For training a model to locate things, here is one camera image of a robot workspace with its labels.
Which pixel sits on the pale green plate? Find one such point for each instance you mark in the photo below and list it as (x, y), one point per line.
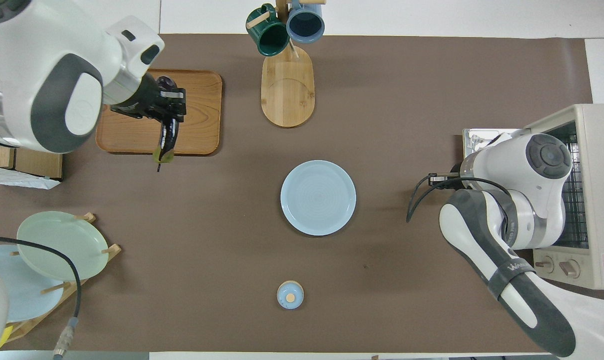
(47, 235)

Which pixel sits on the rectangular wooden tray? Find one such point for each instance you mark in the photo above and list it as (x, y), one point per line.
(197, 115)

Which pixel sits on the light blue racked plate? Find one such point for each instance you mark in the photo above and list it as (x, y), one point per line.
(27, 295)

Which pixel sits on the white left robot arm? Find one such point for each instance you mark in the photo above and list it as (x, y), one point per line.
(47, 60)

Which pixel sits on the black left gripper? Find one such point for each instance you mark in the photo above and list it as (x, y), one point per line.
(152, 100)

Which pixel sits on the dark purple eggplant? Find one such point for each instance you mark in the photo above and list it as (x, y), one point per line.
(166, 156)

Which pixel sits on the dark green mug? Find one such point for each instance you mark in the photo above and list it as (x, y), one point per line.
(269, 35)

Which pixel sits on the wooden mug tree stand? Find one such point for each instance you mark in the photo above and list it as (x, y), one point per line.
(288, 95)

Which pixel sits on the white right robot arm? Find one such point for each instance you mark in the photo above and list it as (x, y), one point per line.
(516, 200)

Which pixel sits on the beige toaster oven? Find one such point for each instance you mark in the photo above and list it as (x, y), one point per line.
(601, 200)

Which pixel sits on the wooden plate rack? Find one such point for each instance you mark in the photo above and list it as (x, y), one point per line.
(89, 272)

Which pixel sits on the grey blue mug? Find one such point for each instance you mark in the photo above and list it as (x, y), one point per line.
(305, 22)

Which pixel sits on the small beige oven knob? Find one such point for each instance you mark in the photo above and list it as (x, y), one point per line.
(544, 265)

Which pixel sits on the yellow plate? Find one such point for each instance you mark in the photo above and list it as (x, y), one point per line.
(4, 337)

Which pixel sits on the large beige oven knob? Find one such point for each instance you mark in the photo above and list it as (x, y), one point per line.
(569, 269)

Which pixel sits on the glass oven door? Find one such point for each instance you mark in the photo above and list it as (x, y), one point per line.
(479, 140)

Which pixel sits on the brown table mat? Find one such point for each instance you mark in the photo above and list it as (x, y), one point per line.
(381, 125)

